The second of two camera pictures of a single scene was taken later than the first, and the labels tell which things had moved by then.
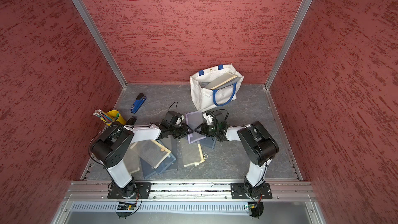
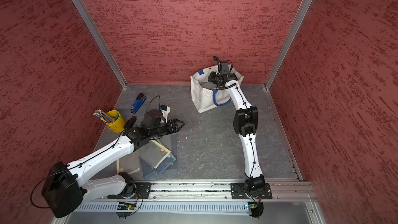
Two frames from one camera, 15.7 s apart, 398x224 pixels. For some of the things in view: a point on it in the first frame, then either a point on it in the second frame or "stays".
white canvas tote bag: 218,86 stays
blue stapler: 140,100 stays
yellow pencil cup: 116,116 stays
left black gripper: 185,127 -> 170,123
